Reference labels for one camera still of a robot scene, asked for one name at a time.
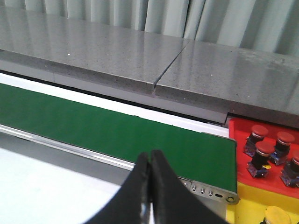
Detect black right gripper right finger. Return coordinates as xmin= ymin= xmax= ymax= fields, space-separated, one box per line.
xmin=151 ymin=150 xmax=227 ymax=224

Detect right stainless steel table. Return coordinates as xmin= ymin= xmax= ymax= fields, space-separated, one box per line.
xmin=155 ymin=41 xmax=299 ymax=128

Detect aluminium conveyor side rail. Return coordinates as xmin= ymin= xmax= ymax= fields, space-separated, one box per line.
xmin=0 ymin=125 xmax=135 ymax=170

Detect small steel end bracket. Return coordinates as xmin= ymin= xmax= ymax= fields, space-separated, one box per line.
xmin=179 ymin=177 xmax=240 ymax=205

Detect yellow bin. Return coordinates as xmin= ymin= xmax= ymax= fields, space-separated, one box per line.
xmin=226 ymin=182 xmax=299 ymax=224

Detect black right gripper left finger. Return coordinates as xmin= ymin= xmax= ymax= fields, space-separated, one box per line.
xmin=86 ymin=153 xmax=150 ymax=224

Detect red bin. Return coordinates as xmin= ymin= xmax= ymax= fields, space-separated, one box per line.
xmin=229 ymin=118 xmax=299 ymax=198

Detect stainless steel table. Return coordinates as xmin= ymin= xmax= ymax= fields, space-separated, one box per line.
xmin=0 ymin=7 xmax=188 ymax=94
xmin=155 ymin=41 xmax=299 ymax=128

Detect left stainless steel table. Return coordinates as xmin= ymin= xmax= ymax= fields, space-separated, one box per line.
xmin=0 ymin=7 xmax=188 ymax=94

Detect green conveyor belt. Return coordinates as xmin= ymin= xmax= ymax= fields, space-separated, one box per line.
xmin=0 ymin=84 xmax=237 ymax=192

